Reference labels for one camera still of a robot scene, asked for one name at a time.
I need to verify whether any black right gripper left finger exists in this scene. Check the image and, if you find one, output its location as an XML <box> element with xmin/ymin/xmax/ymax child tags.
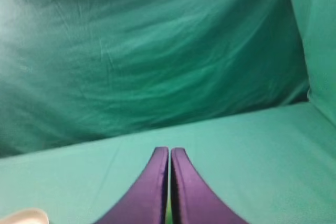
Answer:
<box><xmin>96</xmin><ymin>147</ymin><xmax>169</xmax><ymax>224</ymax></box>

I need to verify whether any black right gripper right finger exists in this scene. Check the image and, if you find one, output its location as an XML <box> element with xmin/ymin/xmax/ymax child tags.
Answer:
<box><xmin>171</xmin><ymin>148</ymin><xmax>246</xmax><ymax>224</ymax></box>

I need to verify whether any yellow bread with pink blush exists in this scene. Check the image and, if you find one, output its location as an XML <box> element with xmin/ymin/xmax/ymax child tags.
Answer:
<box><xmin>1</xmin><ymin>208</ymin><xmax>49</xmax><ymax>224</ymax></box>

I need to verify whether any green table cloth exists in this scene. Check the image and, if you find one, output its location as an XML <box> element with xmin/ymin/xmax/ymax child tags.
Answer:
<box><xmin>1</xmin><ymin>103</ymin><xmax>335</xmax><ymax>223</ymax></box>

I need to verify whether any green backdrop cloth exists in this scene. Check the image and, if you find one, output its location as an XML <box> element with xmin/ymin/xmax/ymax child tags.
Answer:
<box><xmin>1</xmin><ymin>0</ymin><xmax>335</xmax><ymax>157</ymax></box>

